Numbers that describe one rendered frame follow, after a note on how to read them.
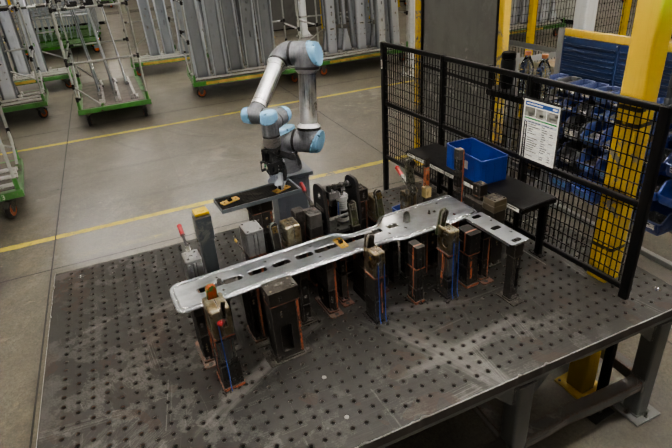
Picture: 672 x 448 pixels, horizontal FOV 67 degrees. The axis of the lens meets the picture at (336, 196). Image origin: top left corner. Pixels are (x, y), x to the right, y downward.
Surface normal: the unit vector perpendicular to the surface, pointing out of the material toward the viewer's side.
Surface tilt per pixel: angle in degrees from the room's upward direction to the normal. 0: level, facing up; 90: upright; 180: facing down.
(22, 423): 0
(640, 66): 88
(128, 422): 0
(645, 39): 90
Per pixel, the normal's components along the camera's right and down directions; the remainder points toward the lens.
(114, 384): -0.06, -0.90
